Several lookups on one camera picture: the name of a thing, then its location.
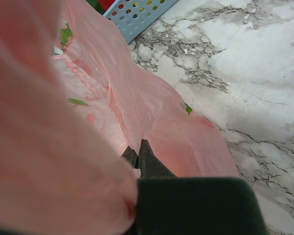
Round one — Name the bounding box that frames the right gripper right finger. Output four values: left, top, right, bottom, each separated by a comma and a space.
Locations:
138, 140, 176, 179

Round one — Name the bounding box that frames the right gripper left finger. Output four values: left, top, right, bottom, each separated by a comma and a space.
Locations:
122, 146, 138, 169

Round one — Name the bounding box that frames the pink plastic bag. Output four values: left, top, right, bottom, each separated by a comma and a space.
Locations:
0, 0, 240, 235

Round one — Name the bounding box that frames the red fake apple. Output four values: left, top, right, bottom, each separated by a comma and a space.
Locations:
98, 0, 116, 11

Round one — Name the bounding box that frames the blue plastic basket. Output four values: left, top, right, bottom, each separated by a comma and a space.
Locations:
103, 0, 177, 44

